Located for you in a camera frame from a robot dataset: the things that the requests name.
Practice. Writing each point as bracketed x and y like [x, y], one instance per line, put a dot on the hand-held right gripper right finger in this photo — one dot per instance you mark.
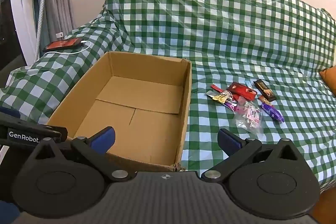
[229, 140]

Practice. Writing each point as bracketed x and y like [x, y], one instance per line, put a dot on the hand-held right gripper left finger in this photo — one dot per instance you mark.
[104, 137]

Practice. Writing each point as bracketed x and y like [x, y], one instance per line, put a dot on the clear bag of pink candy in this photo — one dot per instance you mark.
[250, 115]

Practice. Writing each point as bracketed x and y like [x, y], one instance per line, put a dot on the yellow candy packet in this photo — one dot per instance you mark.
[223, 96]

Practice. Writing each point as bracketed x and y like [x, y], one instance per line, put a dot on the brown cardboard box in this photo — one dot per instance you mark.
[147, 119]

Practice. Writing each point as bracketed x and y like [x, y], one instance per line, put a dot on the red drink pouch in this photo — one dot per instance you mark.
[242, 90]

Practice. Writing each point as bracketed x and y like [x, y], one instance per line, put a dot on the dark chocolate bar packet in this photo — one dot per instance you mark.
[265, 90]

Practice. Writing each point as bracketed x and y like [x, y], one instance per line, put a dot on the pink stick packet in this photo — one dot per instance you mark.
[231, 105]

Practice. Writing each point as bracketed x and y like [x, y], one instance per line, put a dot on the purple snack packet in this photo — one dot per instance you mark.
[273, 112]

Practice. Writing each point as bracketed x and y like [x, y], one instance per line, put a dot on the red stick packet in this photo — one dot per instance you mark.
[216, 88]

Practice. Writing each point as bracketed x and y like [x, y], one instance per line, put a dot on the small red-brown candy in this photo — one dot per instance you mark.
[265, 100]

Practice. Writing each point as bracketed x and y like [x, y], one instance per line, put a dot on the light blue stick packet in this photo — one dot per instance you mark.
[247, 83]

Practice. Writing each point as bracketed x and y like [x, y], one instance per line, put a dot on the black smartphone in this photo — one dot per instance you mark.
[63, 44]

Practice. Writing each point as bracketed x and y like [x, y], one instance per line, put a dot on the small white tag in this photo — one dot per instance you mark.
[59, 35]

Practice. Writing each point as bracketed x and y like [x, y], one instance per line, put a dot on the green checked blanket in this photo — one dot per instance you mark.
[210, 29]

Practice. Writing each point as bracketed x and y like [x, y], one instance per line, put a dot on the white door panel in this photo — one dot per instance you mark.
[22, 16]

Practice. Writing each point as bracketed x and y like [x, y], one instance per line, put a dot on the orange cushion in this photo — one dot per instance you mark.
[329, 79]

